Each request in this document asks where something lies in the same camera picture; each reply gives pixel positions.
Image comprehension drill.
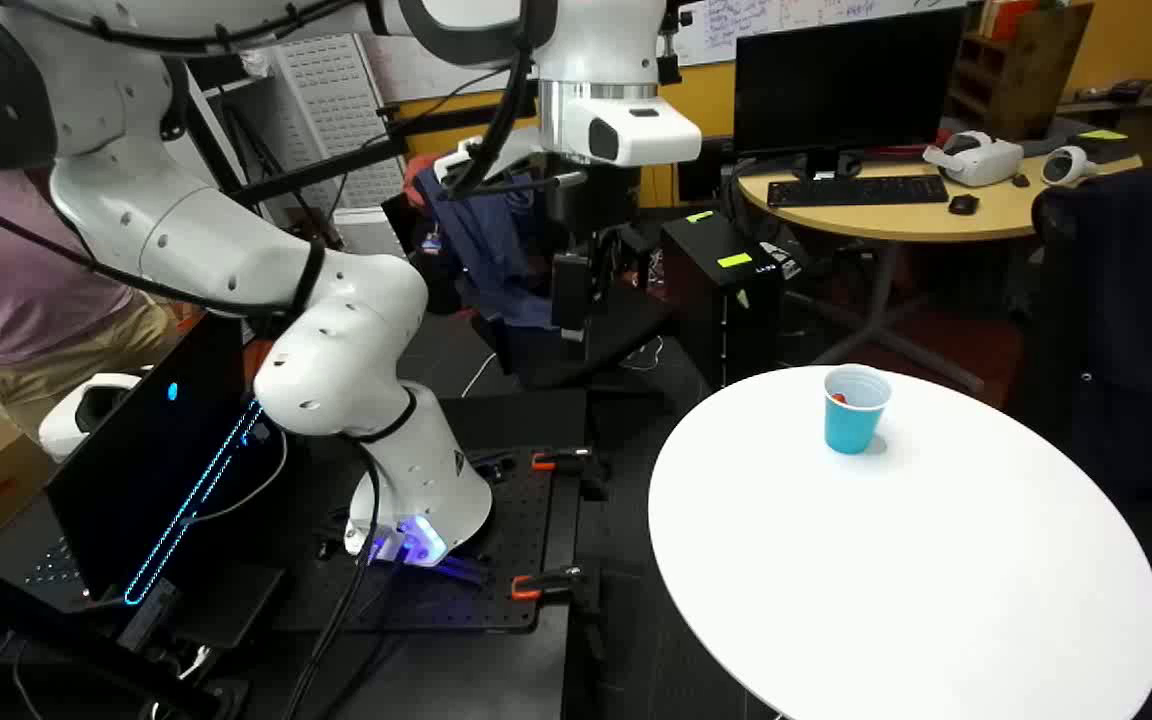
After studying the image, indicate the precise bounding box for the black computer mouse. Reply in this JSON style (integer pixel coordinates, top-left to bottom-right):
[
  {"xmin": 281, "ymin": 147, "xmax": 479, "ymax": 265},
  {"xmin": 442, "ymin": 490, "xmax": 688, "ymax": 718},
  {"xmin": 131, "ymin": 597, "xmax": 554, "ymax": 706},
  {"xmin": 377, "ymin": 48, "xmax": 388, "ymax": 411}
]
[{"xmin": 948, "ymin": 198, "xmax": 980, "ymax": 218}]

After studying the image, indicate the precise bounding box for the black keyboard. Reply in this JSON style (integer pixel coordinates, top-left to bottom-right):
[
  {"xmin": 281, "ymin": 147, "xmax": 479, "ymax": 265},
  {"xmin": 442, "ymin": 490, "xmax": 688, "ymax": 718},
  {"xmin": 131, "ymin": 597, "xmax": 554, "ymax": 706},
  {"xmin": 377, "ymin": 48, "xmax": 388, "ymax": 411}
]
[{"xmin": 770, "ymin": 178, "xmax": 948, "ymax": 209}]

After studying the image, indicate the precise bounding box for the blue cloth on chair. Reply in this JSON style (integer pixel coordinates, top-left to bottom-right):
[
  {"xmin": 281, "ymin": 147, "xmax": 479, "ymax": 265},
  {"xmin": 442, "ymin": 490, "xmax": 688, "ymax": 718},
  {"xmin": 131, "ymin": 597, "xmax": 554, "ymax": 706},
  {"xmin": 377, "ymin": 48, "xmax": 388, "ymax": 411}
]
[{"xmin": 415, "ymin": 174, "xmax": 554, "ymax": 333}]

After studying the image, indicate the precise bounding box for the black computer tower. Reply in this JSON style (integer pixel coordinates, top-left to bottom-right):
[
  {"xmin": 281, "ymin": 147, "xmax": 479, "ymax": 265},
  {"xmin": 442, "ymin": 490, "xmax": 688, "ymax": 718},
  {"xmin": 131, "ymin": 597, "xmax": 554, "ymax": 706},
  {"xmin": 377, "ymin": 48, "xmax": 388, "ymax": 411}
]
[{"xmin": 659, "ymin": 212, "xmax": 780, "ymax": 389}]

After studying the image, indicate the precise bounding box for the person in pink shirt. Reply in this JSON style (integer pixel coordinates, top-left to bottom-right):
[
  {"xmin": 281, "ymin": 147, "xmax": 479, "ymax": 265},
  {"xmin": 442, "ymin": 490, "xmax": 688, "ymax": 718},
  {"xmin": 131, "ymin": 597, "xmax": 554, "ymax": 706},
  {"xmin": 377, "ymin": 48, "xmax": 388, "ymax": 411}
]
[{"xmin": 0, "ymin": 169, "xmax": 175, "ymax": 436}]

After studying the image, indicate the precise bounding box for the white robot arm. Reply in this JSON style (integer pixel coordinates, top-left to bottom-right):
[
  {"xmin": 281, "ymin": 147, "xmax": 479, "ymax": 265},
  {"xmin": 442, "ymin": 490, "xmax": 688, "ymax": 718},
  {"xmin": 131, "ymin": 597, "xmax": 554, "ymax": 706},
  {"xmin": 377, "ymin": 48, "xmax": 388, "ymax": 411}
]
[{"xmin": 0, "ymin": 0, "xmax": 700, "ymax": 568}]

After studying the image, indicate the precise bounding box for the black office chair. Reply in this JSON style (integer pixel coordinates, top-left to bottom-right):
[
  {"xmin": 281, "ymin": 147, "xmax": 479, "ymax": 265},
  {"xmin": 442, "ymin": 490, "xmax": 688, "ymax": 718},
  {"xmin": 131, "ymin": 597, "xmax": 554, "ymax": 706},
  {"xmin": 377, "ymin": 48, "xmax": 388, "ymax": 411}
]
[{"xmin": 478, "ymin": 190, "xmax": 667, "ymax": 389}]

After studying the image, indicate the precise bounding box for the black laptop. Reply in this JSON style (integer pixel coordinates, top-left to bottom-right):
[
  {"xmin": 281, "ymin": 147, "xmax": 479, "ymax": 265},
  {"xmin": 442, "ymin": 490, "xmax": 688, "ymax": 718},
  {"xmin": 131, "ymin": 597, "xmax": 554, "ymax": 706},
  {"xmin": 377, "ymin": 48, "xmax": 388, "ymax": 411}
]
[{"xmin": 15, "ymin": 316, "xmax": 289, "ymax": 613}]

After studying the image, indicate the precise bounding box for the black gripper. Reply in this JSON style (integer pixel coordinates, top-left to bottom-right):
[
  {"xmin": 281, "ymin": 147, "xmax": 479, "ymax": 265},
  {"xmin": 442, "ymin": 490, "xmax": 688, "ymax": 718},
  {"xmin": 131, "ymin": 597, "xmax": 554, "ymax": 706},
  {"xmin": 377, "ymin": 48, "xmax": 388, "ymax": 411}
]
[{"xmin": 550, "ymin": 185, "xmax": 658, "ymax": 351}]

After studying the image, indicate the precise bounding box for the dark chair right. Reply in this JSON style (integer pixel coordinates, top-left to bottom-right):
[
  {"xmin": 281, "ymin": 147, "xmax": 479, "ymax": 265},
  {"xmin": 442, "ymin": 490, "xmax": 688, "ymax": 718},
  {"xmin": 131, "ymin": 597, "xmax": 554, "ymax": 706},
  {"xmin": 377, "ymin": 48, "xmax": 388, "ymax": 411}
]
[{"xmin": 1015, "ymin": 156, "xmax": 1152, "ymax": 506}]

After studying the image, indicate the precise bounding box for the black computer monitor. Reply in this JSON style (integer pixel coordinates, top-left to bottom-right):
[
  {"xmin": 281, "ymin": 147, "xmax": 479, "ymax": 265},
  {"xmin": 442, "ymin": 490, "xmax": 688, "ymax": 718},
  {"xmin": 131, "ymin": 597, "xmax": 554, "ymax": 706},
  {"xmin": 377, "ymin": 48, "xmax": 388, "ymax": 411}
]
[{"xmin": 733, "ymin": 9, "xmax": 966, "ymax": 163}]

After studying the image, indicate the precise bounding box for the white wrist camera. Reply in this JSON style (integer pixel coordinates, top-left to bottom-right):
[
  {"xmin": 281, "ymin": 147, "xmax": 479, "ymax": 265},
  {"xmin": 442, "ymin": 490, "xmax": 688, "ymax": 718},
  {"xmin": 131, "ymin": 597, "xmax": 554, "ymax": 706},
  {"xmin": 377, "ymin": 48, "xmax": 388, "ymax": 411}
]
[{"xmin": 585, "ymin": 105, "xmax": 700, "ymax": 169}]

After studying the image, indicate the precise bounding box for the blue paper cup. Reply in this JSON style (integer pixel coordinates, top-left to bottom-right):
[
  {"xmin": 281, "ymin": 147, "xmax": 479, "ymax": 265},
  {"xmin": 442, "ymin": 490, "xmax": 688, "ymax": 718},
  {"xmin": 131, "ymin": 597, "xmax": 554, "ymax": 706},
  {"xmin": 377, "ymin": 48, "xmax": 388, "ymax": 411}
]
[{"xmin": 824, "ymin": 365, "xmax": 894, "ymax": 455}]

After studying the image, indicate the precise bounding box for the orange handled clamp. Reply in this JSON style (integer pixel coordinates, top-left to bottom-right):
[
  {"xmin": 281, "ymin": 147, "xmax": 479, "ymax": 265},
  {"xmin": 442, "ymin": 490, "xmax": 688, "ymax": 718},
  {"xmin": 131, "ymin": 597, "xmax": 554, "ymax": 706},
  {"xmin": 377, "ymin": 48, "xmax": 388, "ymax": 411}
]
[
  {"xmin": 527, "ymin": 449, "xmax": 597, "ymax": 478},
  {"xmin": 507, "ymin": 568, "xmax": 585, "ymax": 606}
]

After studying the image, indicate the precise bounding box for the round wooden desk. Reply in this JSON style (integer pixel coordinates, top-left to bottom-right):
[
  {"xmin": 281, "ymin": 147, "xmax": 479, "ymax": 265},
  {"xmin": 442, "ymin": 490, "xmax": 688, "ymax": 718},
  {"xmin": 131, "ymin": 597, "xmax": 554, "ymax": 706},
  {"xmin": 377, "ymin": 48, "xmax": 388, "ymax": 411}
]
[{"xmin": 733, "ymin": 153, "xmax": 1150, "ymax": 370}]

